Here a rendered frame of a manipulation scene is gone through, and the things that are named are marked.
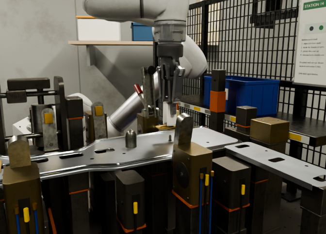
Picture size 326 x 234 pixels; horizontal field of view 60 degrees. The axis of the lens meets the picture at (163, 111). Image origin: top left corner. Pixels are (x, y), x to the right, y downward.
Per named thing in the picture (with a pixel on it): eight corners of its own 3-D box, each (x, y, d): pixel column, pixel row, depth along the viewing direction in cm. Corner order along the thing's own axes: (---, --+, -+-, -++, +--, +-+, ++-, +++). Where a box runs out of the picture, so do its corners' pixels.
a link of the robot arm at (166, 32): (163, 19, 73) (163, 43, 74) (192, 21, 77) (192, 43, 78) (148, 23, 81) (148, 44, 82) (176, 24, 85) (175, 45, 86)
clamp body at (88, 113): (93, 223, 95) (88, 115, 88) (86, 208, 105) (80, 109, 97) (112, 218, 98) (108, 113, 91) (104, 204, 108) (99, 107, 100)
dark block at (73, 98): (74, 222, 95) (66, 99, 87) (71, 212, 101) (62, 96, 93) (89, 218, 97) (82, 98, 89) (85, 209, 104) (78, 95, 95)
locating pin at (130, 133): (127, 154, 78) (127, 131, 77) (123, 150, 81) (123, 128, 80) (138, 152, 80) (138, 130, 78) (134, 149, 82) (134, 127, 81)
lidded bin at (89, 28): (122, 42, 324) (121, 21, 319) (121, 41, 288) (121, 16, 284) (82, 42, 318) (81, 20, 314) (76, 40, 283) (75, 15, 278)
